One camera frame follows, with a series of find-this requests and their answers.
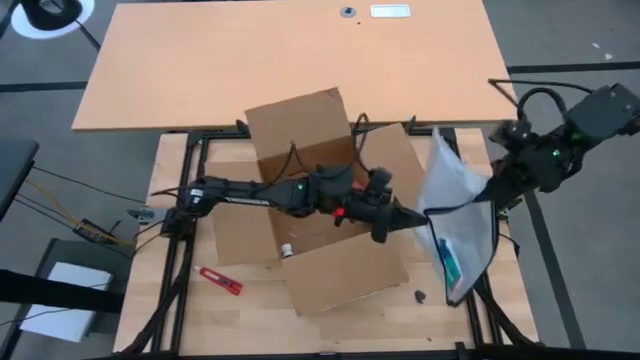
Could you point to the black stand foot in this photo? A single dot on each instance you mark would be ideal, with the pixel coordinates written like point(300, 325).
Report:
point(50, 12)

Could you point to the white board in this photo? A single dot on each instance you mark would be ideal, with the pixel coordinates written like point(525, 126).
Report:
point(60, 325)

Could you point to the white translucent zip pouch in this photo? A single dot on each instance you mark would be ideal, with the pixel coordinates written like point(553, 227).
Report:
point(450, 185)

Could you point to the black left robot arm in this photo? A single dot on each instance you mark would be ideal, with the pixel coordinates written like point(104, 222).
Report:
point(250, 192)

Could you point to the small dark grey scrap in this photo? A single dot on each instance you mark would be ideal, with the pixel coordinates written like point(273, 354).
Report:
point(420, 297)

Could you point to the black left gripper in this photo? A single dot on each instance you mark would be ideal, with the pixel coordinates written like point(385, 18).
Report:
point(335, 192)

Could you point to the black clamp knob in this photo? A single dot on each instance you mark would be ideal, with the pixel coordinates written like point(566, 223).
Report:
point(242, 126)
point(412, 124)

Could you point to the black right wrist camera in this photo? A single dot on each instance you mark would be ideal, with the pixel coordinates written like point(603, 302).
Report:
point(517, 135)

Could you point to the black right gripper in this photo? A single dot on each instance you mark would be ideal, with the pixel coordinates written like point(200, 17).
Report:
point(542, 167)

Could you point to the red box cutter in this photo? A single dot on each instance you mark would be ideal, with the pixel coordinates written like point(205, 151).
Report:
point(220, 281)

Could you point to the brown cardboard box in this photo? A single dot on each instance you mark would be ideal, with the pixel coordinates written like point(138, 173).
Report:
point(345, 280)

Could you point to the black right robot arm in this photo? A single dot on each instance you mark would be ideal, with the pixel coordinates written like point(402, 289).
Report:
point(605, 112)

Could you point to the teal white packet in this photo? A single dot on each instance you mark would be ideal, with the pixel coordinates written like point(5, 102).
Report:
point(450, 267)

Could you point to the white round floor base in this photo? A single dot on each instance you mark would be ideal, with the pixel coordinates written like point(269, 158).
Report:
point(52, 35)

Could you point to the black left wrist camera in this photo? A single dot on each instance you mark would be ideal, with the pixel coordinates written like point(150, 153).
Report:
point(380, 181)

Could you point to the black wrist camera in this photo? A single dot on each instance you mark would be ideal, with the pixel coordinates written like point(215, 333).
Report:
point(517, 135)
point(380, 181)

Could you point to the silver mounting bracket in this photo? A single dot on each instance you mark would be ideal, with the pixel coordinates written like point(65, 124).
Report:
point(145, 215)

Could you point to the grey desk grommet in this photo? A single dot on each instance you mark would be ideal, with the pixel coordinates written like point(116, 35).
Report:
point(348, 12)

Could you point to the black power adapter box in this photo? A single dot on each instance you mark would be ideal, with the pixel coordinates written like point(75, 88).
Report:
point(92, 231)

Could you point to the black side table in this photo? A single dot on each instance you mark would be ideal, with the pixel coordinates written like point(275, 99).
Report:
point(15, 170)

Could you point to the light wooden desk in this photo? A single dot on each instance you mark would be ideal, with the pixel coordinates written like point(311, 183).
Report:
point(300, 65)

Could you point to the white desk plate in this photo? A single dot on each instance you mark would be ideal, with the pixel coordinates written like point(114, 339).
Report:
point(390, 11)

